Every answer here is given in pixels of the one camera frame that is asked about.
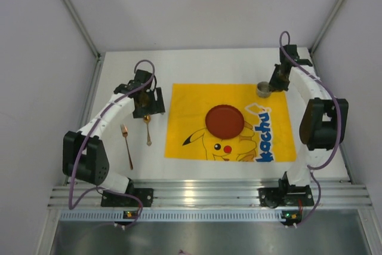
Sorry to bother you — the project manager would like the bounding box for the gold spoon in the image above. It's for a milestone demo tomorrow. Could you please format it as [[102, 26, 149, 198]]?
[[143, 115, 152, 146]]

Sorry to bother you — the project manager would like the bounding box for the small metal cup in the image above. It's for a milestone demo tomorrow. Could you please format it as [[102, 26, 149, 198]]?
[[256, 81, 272, 99]]

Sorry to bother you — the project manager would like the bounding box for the copper fork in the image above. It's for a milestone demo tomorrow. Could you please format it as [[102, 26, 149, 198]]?
[[120, 124, 134, 170]]

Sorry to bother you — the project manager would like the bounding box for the red plastic plate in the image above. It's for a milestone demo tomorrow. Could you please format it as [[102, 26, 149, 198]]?
[[205, 105, 245, 140]]

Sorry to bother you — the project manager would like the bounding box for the yellow Pikachu cloth mat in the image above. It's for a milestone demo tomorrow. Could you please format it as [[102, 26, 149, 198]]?
[[165, 84, 297, 163]]

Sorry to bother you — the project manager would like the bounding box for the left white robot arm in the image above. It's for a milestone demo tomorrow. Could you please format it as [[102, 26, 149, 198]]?
[[63, 69, 165, 193]]

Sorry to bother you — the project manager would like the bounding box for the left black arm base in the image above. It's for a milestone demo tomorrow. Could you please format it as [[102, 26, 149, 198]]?
[[101, 188, 154, 207]]

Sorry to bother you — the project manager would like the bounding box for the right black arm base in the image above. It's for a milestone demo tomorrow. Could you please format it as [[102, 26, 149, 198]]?
[[258, 177, 315, 208]]

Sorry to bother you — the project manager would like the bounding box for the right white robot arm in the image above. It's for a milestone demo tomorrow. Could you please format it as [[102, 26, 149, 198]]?
[[269, 44, 349, 188]]

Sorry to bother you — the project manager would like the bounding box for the slotted grey cable duct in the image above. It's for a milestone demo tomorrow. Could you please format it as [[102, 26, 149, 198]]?
[[60, 209, 301, 222]]

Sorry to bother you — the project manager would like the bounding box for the right aluminium frame post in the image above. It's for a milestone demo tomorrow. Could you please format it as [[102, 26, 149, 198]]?
[[308, 0, 347, 55]]

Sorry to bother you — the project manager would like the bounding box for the aluminium frame post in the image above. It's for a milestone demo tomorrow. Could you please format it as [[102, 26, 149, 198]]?
[[308, 0, 347, 55], [61, 0, 100, 59]]

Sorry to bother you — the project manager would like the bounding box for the aluminium mounting rail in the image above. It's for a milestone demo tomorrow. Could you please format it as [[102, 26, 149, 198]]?
[[47, 178, 372, 208]]

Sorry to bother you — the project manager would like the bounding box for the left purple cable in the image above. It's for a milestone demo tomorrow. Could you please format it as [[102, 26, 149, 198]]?
[[67, 59, 158, 228]]

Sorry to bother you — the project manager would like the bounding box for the left aluminium frame post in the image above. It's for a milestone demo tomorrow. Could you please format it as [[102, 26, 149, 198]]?
[[61, 0, 100, 59]]

